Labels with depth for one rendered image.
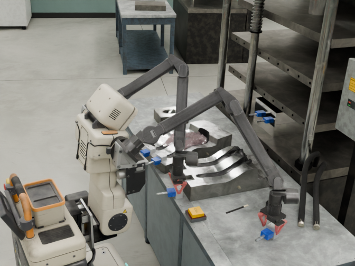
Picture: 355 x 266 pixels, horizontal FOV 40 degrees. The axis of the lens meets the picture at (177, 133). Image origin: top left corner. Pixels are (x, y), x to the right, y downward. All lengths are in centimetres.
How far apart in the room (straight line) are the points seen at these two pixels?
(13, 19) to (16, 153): 441
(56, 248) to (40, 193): 31
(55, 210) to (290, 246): 107
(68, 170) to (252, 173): 215
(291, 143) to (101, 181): 137
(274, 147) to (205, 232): 101
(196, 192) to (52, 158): 229
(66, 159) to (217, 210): 232
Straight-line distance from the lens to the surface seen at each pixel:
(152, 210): 313
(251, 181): 258
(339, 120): 275
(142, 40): 766
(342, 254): 231
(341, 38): 274
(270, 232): 227
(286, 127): 325
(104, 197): 235
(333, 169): 297
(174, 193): 247
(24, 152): 466
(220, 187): 250
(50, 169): 436
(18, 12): 871
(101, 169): 229
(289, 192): 218
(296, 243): 231
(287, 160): 298
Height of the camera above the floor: 221
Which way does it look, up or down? 27 degrees down
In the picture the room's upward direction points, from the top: 2 degrees clockwise
